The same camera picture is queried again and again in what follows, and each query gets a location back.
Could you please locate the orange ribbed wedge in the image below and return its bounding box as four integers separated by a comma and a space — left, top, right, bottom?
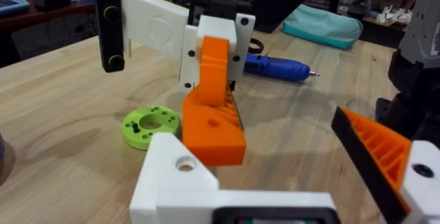
181, 81, 248, 167

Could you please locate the brown wooden desk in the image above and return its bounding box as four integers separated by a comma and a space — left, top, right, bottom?
0, 0, 99, 32

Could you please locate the right wrist black upright plate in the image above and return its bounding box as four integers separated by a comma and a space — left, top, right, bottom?
91, 0, 126, 74

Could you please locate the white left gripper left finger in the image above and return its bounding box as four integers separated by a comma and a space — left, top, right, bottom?
129, 133, 220, 224

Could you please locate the black office chair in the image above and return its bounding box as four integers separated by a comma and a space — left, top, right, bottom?
219, 0, 312, 34

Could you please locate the green disc with holes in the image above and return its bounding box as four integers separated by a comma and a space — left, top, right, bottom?
121, 105, 182, 151

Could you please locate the blue electric screwdriver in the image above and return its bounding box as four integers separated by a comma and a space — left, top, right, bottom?
244, 53, 321, 82

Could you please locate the black ring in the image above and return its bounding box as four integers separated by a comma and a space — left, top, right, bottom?
247, 37, 265, 55

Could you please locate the blue tray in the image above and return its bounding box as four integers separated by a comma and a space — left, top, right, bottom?
0, 0, 31, 18

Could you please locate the teal zip bag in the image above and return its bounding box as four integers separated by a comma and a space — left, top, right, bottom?
282, 3, 364, 51

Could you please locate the heap of white parts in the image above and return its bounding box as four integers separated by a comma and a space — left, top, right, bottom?
375, 5, 413, 25

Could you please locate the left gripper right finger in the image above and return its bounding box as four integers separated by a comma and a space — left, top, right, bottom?
331, 106, 440, 224

